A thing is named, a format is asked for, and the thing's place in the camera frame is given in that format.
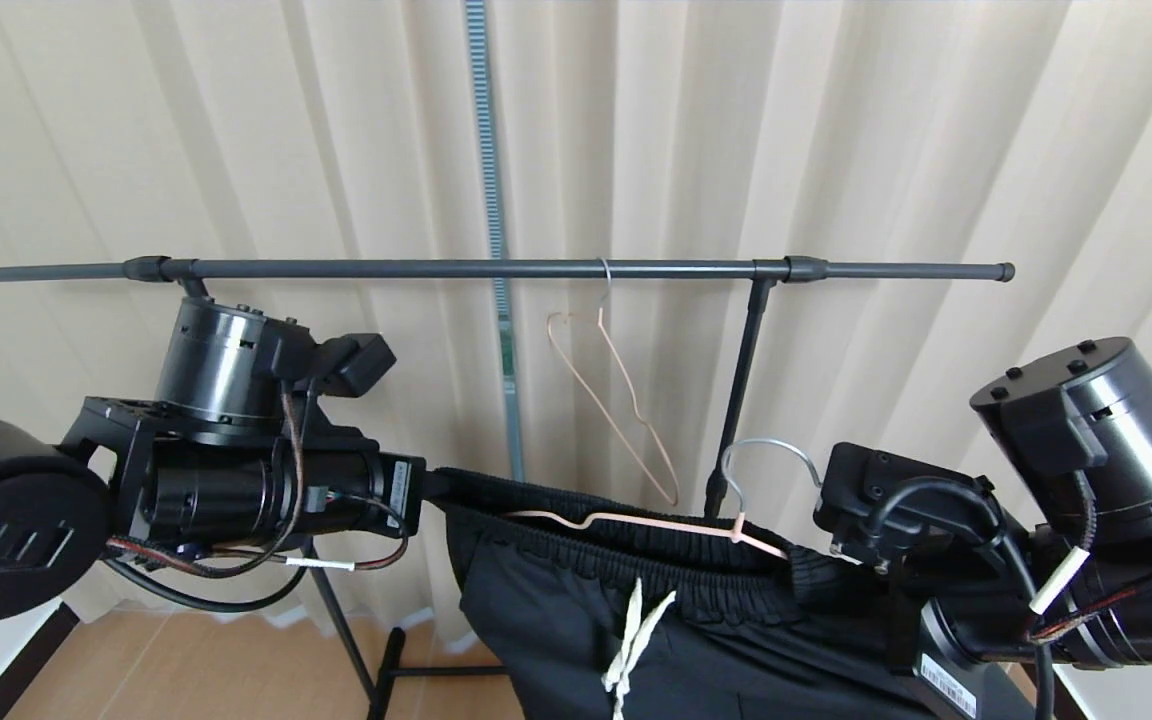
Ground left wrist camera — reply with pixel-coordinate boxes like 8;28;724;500
253;316;399;402

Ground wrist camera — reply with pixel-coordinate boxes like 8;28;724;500
253;316;399;402
813;441;1006;577

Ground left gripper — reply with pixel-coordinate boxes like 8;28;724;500
140;445;428;547

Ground black drawstring shorts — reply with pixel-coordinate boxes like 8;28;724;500
426;464;1038;720

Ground black clothes rack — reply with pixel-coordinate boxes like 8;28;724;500
0;255;1017;720

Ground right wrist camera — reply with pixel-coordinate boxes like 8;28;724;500
813;441;1006;577

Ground pink clothes hanger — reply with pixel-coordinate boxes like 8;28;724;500
545;257;683;509
503;437;825;562

